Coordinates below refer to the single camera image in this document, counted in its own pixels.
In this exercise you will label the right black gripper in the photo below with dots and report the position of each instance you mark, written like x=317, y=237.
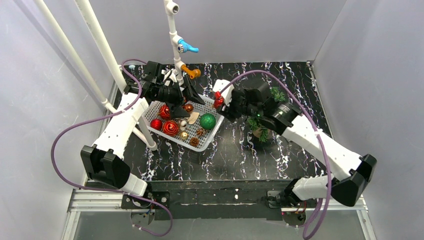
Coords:
x=230, y=105

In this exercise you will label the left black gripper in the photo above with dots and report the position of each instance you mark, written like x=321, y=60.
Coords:
x=180, y=94

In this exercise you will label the red glitter ornament ball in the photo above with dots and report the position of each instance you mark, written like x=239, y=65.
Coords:
x=218, y=100

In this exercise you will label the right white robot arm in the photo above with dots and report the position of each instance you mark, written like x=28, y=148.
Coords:
x=350, y=172

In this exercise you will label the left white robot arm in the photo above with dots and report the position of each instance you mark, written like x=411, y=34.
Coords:
x=103, y=161

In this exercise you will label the red patterned ornament ball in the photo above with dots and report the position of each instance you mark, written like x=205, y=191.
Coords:
x=164, y=112

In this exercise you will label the orange shiny ornament ball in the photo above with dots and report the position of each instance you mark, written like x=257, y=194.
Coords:
x=189, y=108

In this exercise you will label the orange pipe valve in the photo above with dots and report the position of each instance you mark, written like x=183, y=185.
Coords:
x=192, y=73

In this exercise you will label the wooden heart ornament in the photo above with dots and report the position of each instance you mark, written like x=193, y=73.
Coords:
x=193, y=117

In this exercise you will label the red shiny ornament ball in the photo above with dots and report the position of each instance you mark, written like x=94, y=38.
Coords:
x=156, y=124

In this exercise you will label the green glitter ornament ball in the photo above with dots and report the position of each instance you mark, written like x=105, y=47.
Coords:
x=207, y=121

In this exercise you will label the gold ornament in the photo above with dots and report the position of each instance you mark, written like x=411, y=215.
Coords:
x=183, y=135

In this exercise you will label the white plastic basket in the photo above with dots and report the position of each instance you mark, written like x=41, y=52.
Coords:
x=152, y=113

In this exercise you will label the frosted pine cone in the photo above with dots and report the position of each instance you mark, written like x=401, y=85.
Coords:
x=201, y=131

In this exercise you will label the blue pipe valve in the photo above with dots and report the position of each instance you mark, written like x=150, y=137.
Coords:
x=183, y=47

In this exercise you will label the brown pine cone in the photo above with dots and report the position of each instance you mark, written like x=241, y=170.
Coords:
x=194, y=142

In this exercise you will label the white pvc pipe stand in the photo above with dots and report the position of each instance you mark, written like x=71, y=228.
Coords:
x=171, y=9

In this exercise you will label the thick white diagonal pole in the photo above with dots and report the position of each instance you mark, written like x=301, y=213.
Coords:
x=87, y=12

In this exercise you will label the thin white diagonal pole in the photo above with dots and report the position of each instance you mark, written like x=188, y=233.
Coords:
x=82, y=66

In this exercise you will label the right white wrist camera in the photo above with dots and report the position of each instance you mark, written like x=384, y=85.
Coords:
x=225, y=88

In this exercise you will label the aluminium frame rail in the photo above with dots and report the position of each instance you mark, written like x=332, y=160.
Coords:
x=89, y=201

